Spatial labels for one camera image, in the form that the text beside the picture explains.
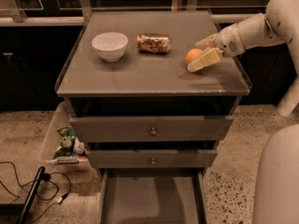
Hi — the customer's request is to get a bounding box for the clear plastic storage bin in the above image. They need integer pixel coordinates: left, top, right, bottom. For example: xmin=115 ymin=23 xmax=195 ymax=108
xmin=38 ymin=102 xmax=92 ymax=172

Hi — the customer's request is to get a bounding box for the black flat device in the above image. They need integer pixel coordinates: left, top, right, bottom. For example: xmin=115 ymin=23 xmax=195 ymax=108
xmin=16 ymin=166 xmax=46 ymax=224

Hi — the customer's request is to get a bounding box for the grey bottom drawer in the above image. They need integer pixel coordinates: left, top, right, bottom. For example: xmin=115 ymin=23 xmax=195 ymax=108
xmin=99 ymin=168 xmax=210 ymax=224

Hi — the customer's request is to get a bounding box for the black cable with plug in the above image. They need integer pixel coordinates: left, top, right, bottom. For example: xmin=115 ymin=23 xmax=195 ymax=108
xmin=0 ymin=161 xmax=73 ymax=224

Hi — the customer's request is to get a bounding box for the grey drawer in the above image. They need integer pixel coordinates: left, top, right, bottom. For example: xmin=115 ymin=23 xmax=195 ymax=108
xmin=69 ymin=116 xmax=233 ymax=143
xmin=87 ymin=149 xmax=217 ymax=168
xmin=99 ymin=168 xmax=210 ymax=224

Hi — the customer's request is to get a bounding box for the metal railing frame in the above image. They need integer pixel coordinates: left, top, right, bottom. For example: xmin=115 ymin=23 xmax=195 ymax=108
xmin=0 ymin=0 xmax=270 ymax=27

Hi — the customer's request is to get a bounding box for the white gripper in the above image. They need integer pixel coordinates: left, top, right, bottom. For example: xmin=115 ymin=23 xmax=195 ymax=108
xmin=187 ymin=23 xmax=245 ymax=73

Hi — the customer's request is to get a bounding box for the orange fruit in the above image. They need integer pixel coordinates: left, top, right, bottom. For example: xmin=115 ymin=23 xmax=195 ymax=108
xmin=185 ymin=49 xmax=203 ymax=64

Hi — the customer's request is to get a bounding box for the crushed golden drink can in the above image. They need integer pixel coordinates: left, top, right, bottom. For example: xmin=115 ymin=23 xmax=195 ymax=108
xmin=136 ymin=33 xmax=171 ymax=54

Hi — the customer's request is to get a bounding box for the white ceramic bowl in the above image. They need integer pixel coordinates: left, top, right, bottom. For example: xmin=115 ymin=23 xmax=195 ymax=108
xmin=92 ymin=32 xmax=128 ymax=63

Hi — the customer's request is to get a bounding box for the grey middle drawer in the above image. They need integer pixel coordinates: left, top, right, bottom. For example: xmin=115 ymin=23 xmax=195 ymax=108
xmin=87 ymin=149 xmax=217 ymax=168

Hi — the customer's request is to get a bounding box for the grey drawer cabinet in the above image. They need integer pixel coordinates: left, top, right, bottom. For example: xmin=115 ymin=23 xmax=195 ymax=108
xmin=54 ymin=10 xmax=252 ymax=179

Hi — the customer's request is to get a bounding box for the green snack bag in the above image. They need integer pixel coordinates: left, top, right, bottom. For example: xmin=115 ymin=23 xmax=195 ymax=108
xmin=53 ymin=126 xmax=76 ymax=158

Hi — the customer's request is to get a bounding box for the grey top drawer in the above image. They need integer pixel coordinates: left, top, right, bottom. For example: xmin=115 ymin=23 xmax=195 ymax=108
xmin=69 ymin=116 xmax=233 ymax=143

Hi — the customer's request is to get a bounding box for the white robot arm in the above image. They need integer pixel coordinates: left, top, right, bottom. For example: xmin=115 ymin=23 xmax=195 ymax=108
xmin=187 ymin=0 xmax=299 ymax=224

